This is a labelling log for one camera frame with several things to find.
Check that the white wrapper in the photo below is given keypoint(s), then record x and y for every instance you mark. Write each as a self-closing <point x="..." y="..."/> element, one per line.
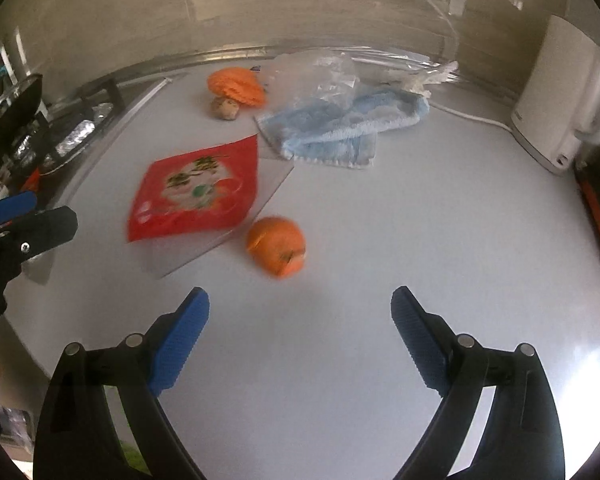
<point x="425" y="79"/>

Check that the black pan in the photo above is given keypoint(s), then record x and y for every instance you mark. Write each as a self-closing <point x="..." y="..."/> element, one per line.
<point x="10" y="110"/>

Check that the white electric kettle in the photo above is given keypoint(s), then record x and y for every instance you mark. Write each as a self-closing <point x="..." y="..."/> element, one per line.
<point x="555" y="95"/>

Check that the red snack packet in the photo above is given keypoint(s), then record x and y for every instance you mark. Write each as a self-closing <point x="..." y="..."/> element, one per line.
<point x="195" y="190"/>

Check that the orange mandarin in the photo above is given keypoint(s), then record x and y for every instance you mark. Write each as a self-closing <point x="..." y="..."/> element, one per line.
<point x="276" y="245"/>

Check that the clear plastic bag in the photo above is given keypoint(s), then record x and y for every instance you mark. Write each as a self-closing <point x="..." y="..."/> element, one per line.
<point x="315" y="77"/>

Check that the blue face mask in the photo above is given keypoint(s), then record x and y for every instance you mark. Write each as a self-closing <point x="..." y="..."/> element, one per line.
<point x="330" y="152"/>

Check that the orange toy mushroom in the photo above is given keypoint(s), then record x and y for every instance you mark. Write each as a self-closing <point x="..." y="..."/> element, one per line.
<point x="236" y="85"/>

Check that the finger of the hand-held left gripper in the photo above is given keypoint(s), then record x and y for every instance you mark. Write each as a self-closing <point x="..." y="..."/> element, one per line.
<point x="12" y="206"/>
<point x="45" y="227"/>

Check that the brown nut shell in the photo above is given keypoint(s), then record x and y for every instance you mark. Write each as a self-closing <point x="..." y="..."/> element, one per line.
<point x="225" y="109"/>

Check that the gas stove with foil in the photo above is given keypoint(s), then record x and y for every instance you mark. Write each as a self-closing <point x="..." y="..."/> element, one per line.
<point x="75" y="132"/>

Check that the clear plastic tray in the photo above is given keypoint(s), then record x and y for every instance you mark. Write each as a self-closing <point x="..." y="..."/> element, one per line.
<point x="260" y="185"/>

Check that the blue fluffy cloth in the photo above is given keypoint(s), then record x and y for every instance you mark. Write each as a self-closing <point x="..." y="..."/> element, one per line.
<point x="360" y="115"/>

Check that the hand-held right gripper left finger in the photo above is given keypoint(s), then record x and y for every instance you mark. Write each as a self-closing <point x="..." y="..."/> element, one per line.
<point x="180" y="340"/>

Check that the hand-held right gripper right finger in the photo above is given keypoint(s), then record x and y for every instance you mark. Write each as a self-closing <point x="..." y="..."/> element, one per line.
<point x="420" y="340"/>

